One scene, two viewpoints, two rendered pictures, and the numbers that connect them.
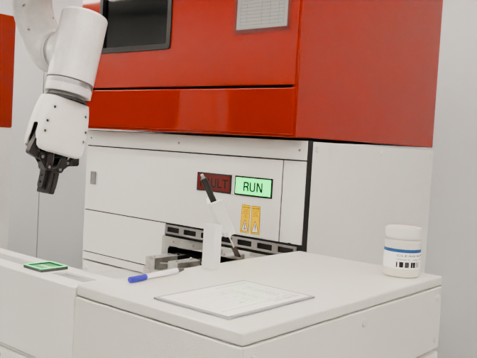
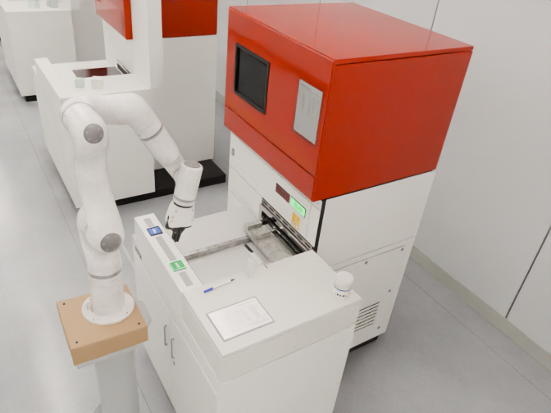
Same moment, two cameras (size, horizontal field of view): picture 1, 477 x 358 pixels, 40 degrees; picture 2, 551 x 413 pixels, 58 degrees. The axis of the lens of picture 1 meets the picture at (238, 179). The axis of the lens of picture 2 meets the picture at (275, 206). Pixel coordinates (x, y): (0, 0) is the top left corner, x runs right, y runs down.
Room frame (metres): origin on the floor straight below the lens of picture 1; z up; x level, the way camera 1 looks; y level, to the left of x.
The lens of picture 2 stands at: (-0.22, -0.41, 2.31)
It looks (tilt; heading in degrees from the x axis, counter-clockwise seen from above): 33 degrees down; 15
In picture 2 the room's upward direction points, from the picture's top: 7 degrees clockwise
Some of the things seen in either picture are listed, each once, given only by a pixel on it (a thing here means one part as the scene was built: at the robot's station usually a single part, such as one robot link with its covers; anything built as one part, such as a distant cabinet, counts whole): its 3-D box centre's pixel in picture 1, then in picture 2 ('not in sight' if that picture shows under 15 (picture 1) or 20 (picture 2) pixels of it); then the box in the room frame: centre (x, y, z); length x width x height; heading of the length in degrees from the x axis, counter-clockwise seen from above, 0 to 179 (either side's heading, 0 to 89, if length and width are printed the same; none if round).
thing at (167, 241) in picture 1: (223, 265); (283, 233); (1.66, 0.03, 0.89); 0.44 x 0.02 x 0.10; 50
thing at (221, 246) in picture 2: not in sight; (222, 246); (1.52, 0.28, 0.84); 0.50 x 0.02 x 0.03; 140
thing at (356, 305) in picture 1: (277, 319); (272, 308); (1.17, -0.08, 0.89); 0.62 x 0.35 x 0.14; 140
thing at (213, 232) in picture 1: (218, 232); (254, 261); (1.25, 0.03, 1.03); 0.06 x 0.04 x 0.13; 140
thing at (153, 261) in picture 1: (161, 261); (252, 224); (1.67, 0.18, 0.89); 0.08 x 0.03 x 0.03; 140
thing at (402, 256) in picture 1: (402, 251); (342, 285); (1.28, -0.33, 1.01); 0.07 x 0.07 x 0.10
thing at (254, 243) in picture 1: (226, 239); (285, 223); (1.67, 0.02, 0.96); 0.44 x 0.01 x 0.02; 50
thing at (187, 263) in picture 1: (184, 266); (261, 233); (1.62, 0.12, 0.89); 0.08 x 0.03 x 0.03; 140
